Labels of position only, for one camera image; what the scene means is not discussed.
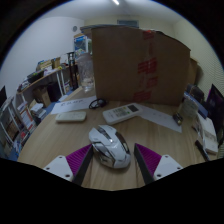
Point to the ceiling light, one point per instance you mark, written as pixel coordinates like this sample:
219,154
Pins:
115,2

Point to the black tripod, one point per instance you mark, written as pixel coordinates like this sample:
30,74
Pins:
72,70

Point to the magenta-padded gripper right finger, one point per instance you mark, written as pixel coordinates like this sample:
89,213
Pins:
166,166

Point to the shelf unit with books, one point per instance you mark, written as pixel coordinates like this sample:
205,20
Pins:
15,123

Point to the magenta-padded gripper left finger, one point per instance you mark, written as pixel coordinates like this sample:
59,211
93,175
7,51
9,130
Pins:
61,166

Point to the small black and gold object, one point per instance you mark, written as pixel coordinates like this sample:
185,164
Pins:
177,118

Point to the blue printed carton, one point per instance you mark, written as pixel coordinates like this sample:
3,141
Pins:
80,43

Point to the white paper sheet with writing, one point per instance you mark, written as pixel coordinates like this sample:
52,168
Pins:
71,105

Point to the blue book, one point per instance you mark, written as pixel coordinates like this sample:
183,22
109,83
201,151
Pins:
200,108

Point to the plain white paper sheet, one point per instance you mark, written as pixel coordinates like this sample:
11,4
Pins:
160,119

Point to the clear plastic water jug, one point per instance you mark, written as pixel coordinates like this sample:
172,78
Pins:
86,73

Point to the large brown cardboard box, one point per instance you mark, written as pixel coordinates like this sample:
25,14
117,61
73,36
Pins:
126,63

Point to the black marker pen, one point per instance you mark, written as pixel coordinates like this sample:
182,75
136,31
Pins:
202,150

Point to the white and black computer mouse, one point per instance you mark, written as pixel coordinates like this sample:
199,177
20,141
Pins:
110,146

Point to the large white remote control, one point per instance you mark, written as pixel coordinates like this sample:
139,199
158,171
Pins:
121,114

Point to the window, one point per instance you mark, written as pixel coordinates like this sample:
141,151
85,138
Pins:
127,23

